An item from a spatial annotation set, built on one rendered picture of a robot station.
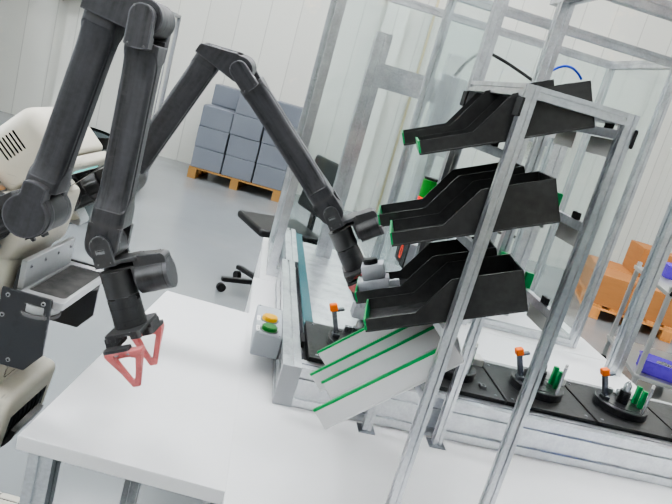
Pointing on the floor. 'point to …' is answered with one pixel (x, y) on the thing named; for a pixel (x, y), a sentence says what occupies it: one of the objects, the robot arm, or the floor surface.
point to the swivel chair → (262, 223)
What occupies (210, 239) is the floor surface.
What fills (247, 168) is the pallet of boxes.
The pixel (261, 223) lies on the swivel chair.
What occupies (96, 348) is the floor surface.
